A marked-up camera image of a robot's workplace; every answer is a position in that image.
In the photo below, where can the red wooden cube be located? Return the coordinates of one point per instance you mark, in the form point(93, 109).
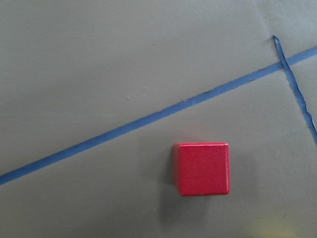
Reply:
point(201, 168)

